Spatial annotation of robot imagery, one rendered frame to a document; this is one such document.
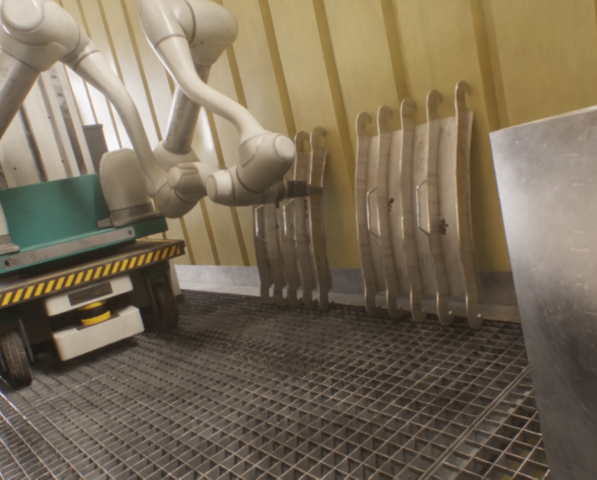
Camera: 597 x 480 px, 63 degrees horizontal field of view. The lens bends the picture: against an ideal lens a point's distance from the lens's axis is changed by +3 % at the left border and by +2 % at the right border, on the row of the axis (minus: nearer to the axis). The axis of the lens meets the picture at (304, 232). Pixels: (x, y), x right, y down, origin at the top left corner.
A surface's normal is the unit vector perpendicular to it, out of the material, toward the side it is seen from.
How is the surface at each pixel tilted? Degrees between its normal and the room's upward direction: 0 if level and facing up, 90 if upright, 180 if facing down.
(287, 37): 90
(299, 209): 90
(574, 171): 74
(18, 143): 90
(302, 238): 90
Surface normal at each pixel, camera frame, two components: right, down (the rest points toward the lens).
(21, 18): 0.14, 0.03
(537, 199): -0.86, 0.00
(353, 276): -0.72, 0.26
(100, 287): 0.54, 0.00
